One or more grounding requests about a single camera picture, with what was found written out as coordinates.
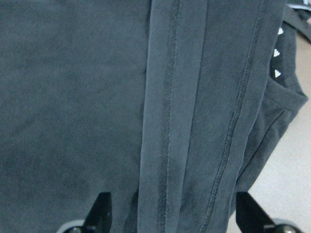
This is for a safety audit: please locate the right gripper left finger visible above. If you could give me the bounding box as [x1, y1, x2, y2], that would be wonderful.
[84, 192, 112, 233]

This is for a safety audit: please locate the black graphic t-shirt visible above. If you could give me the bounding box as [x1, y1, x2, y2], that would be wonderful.
[0, 0, 311, 233]

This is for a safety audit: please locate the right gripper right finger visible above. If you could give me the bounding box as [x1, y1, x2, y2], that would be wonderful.
[236, 192, 276, 233]

